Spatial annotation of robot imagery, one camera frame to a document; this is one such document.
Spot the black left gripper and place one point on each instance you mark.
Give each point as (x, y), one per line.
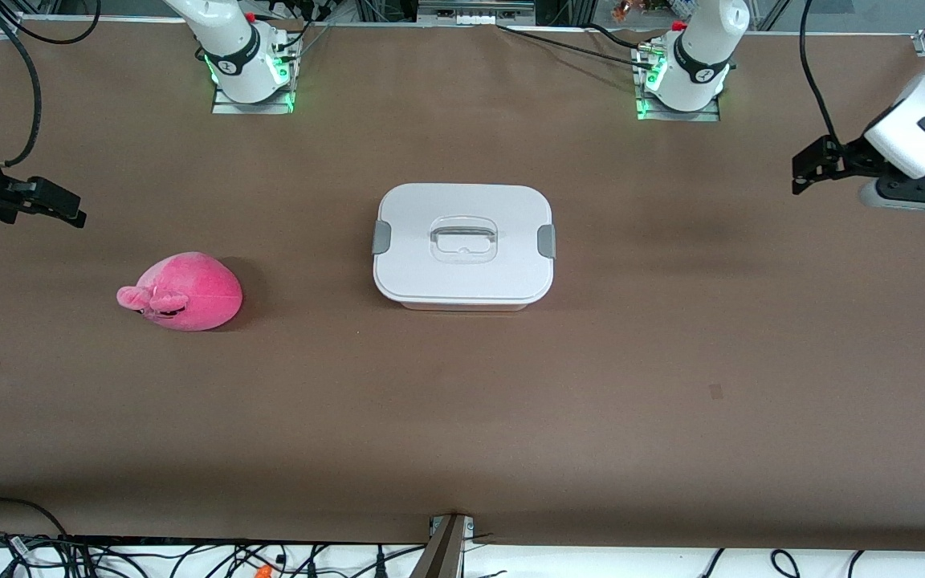
(851, 154)

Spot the pink plush toy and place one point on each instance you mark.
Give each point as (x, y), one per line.
(197, 289)

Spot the white box lid grey clips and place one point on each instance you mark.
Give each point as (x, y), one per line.
(462, 277)

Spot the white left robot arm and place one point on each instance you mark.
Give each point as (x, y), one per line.
(703, 48)

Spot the pink plastic box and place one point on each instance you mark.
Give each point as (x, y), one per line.
(462, 307)

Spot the orange background object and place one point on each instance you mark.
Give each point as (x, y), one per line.
(625, 10)

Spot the grey power strip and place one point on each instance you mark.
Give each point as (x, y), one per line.
(470, 14)

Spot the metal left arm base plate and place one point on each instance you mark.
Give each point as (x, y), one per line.
(679, 117)

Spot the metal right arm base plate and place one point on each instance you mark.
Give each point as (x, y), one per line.
(254, 108)

